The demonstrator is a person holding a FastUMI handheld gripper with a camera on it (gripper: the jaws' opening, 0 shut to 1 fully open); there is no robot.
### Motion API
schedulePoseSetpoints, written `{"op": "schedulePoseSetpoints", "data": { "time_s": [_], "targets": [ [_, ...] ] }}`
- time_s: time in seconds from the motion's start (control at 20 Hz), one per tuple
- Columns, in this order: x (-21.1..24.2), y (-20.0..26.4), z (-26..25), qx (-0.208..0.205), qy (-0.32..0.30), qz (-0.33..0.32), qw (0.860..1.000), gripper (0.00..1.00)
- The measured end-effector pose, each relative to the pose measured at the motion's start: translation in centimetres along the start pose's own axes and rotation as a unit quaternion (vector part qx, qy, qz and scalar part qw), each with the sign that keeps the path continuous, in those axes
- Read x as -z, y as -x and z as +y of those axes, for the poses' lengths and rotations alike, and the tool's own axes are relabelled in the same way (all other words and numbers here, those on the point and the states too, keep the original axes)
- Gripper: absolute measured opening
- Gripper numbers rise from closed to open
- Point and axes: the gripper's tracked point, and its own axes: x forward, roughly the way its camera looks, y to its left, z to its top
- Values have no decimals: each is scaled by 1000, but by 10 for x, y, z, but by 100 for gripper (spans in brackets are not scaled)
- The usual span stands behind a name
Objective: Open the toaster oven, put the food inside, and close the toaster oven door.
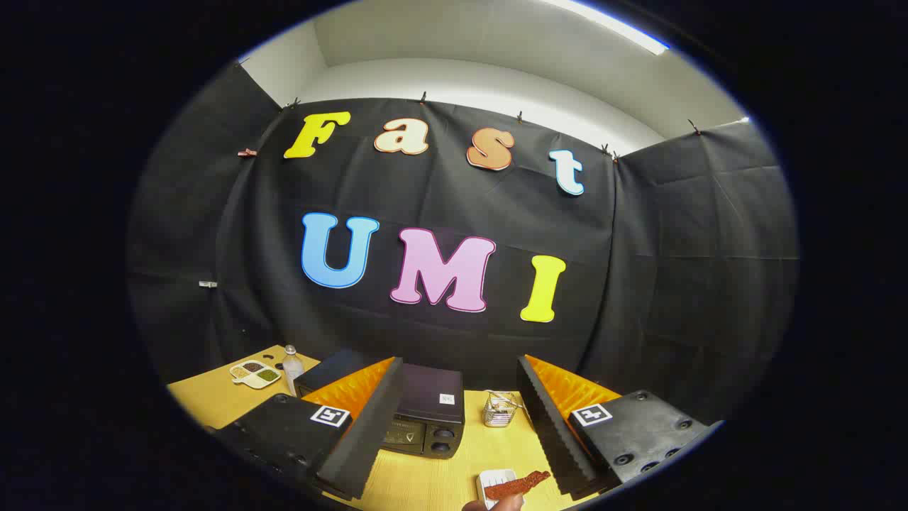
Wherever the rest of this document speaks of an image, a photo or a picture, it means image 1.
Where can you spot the white divided plate with beans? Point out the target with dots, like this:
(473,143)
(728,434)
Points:
(254,374)

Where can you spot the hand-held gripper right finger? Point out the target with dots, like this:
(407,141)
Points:
(550,426)

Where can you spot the reddish brown meat slice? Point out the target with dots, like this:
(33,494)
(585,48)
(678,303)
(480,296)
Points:
(514,486)

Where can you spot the white rectangular dish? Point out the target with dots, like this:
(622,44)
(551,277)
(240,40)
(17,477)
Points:
(489,479)

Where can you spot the clear plastic bottle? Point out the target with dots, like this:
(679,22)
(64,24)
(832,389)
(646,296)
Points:
(292,369)

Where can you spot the black backdrop cloth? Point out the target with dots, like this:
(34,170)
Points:
(652,284)

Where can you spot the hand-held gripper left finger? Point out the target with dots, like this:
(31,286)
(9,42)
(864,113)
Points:
(376,426)

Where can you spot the black toaster oven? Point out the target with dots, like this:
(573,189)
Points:
(425,390)

